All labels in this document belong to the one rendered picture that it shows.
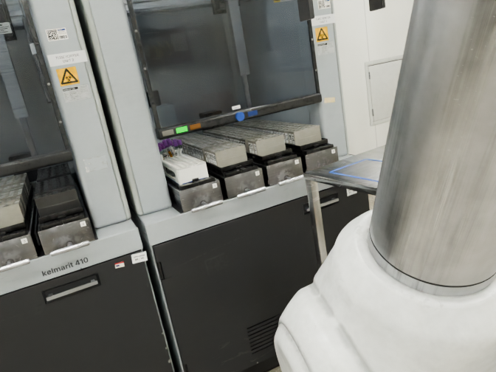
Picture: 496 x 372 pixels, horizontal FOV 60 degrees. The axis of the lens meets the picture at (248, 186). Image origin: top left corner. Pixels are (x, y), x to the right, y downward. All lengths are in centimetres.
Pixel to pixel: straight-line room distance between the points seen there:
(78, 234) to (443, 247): 110
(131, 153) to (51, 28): 40
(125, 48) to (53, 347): 89
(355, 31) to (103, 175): 221
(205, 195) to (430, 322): 107
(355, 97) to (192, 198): 200
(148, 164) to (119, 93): 23
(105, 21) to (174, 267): 76
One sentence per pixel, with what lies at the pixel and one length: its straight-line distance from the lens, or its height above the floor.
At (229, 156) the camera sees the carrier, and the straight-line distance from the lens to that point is 143.
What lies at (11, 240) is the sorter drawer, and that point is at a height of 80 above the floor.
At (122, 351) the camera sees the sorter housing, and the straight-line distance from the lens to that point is 147.
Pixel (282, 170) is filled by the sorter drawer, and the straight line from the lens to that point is 144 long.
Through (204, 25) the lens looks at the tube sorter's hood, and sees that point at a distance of 141.
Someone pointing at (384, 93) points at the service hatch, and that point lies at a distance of 329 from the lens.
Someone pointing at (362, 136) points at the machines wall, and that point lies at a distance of 319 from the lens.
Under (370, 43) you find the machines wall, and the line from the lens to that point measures 322.
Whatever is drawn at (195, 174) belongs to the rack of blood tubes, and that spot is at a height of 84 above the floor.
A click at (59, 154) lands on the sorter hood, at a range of 131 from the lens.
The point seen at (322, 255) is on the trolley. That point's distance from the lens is 130.
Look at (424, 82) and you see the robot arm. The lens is 27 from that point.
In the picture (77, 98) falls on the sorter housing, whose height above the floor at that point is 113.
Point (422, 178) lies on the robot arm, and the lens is 29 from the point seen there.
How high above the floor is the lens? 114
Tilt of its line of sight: 16 degrees down
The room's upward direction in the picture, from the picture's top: 10 degrees counter-clockwise
